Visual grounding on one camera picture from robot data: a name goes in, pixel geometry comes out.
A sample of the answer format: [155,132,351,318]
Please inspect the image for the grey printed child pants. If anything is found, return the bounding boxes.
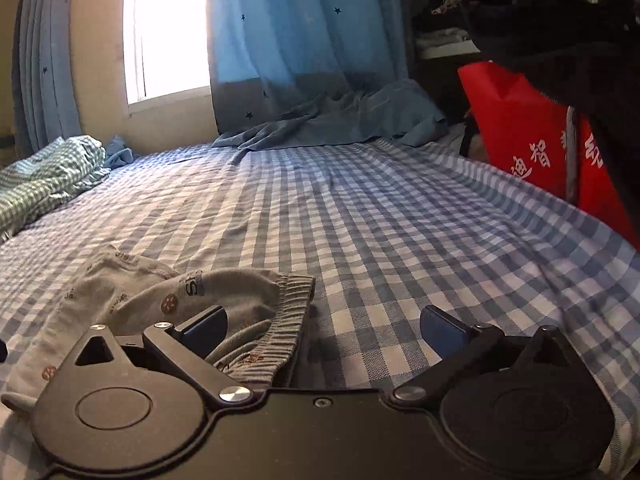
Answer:
[1,247,314,414]

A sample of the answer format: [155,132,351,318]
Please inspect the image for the blue checked bed sheet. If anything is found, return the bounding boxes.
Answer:
[1,141,639,479]

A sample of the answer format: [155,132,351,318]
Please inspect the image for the green checked quilt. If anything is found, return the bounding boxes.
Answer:
[1,136,110,242]

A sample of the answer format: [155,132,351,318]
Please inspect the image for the red printed bag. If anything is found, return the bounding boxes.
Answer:
[458,62,639,247]

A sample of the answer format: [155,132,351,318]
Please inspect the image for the left blue curtain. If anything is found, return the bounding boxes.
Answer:
[12,0,82,157]

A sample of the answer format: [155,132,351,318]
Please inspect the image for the blue star curtain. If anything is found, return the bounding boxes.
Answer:
[207,0,447,151]

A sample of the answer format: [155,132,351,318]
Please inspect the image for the black hanging garment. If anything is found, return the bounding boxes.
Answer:
[461,0,639,219]

